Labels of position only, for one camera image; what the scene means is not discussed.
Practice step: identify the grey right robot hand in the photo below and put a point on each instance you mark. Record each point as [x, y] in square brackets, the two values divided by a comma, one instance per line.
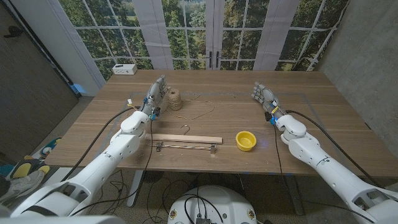
[267, 97]

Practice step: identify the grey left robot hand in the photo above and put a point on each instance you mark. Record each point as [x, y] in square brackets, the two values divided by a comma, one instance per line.
[154, 96]

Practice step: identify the jute twine spool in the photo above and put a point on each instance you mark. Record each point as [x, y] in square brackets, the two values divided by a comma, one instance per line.
[175, 99]

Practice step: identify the jute thread strand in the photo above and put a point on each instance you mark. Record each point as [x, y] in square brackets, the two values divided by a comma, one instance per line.
[190, 119]

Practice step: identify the wooden hanger stick with clips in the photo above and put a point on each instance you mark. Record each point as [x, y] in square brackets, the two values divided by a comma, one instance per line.
[186, 138]

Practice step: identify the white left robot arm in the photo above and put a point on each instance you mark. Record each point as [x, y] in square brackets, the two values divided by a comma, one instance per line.
[102, 158]

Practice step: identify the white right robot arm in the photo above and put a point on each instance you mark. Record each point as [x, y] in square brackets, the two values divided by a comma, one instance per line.
[326, 165]

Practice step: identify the yellow plastic cup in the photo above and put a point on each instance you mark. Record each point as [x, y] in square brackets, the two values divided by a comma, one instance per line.
[245, 141]

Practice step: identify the white power strip box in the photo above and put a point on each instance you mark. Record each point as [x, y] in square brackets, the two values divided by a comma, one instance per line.
[124, 69]

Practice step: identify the printed forest window backdrop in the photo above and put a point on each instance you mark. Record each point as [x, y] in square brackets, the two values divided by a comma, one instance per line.
[186, 40]

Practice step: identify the blue floor object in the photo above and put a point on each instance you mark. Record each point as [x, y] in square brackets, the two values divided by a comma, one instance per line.
[77, 88]

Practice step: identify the white table leg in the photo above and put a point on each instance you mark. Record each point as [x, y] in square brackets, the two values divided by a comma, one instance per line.
[135, 188]

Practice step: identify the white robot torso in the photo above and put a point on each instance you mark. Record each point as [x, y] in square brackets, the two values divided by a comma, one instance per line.
[214, 205]

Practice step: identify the grey sneaker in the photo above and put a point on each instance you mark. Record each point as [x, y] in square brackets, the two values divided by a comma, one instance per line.
[21, 186]

